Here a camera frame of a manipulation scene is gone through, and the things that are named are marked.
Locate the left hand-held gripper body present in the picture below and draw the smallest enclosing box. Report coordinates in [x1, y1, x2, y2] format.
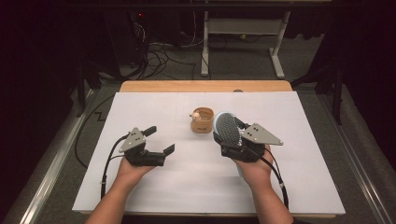
[119, 126, 166, 168]

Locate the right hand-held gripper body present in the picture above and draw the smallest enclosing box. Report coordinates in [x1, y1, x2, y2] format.
[219, 122, 285, 163]

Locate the light blue hairbrush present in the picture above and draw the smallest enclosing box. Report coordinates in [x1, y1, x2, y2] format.
[212, 111, 248, 179]

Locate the tan cup with animal figure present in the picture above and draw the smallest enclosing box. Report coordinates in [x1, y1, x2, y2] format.
[189, 106, 216, 134]

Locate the person's left hand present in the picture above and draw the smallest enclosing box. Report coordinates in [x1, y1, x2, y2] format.
[116, 156, 157, 189]

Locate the person's right hand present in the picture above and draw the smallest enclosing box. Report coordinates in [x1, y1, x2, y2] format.
[233, 144, 276, 191]

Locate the white board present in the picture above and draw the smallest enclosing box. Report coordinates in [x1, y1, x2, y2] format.
[72, 91, 347, 217]

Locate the wooden table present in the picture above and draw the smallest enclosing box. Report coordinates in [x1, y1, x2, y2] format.
[119, 79, 338, 219]

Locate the black stand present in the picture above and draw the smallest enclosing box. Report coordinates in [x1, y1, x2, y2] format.
[75, 59, 103, 119]
[290, 59, 344, 126]

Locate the dark computer tower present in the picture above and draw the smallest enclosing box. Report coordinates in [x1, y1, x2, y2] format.
[104, 10, 148, 71]

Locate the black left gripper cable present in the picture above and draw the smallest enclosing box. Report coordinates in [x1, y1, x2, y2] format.
[99, 133, 131, 201]

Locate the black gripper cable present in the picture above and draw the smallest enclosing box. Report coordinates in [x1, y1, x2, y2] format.
[244, 145, 290, 211]
[99, 133, 131, 201]

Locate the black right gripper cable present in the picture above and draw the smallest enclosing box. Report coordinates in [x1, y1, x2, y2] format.
[244, 145, 290, 211]

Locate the black floor cable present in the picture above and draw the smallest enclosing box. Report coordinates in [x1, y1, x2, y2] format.
[74, 93, 117, 170]

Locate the tangle of floor cables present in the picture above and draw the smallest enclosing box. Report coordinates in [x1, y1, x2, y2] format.
[132, 21, 198, 81]

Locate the metal floor rail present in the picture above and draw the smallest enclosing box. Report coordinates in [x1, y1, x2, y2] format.
[4, 88, 96, 224]
[318, 92, 396, 224]

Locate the white metal desk frame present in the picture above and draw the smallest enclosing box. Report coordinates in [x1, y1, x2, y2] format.
[200, 10, 292, 79]

